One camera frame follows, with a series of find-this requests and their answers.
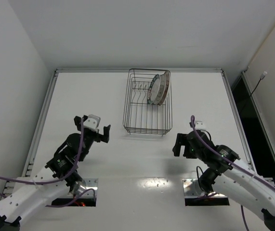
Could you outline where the green rim plate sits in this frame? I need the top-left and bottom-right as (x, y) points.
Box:
(147, 74), (160, 104)

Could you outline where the black rim flower plate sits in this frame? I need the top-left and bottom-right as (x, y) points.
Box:
(153, 73), (168, 105)

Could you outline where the orange sunburst plate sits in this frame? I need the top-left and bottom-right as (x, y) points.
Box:
(159, 70), (170, 105)

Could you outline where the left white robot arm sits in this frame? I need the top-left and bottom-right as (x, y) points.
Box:
(0, 115), (111, 231)

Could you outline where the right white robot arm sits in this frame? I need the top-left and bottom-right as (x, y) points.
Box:
(172, 130), (275, 231)

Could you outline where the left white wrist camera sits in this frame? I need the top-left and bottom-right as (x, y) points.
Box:
(83, 115), (101, 133)

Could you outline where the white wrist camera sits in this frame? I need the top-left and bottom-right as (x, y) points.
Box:
(189, 120), (207, 130)
(83, 115), (101, 133)

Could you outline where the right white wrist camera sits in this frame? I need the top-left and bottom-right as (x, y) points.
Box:
(189, 120), (207, 130)

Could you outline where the wire dish rack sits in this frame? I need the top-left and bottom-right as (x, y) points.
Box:
(122, 68), (173, 137)

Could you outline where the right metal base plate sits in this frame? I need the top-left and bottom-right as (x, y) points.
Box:
(182, 178), (229, 199)

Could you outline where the metal base plate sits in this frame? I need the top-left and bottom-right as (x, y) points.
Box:
(182, 178), (229, 199)
(66, 179), (98, 199)

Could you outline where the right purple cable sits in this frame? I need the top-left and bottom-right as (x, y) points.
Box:
(190, 115), (275, 231)

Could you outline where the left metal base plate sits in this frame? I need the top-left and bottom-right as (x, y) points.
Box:
(66, 179), (98, 199)

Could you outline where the black wall cable with plug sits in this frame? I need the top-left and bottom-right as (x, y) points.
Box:
(238, 71), (268, 114)

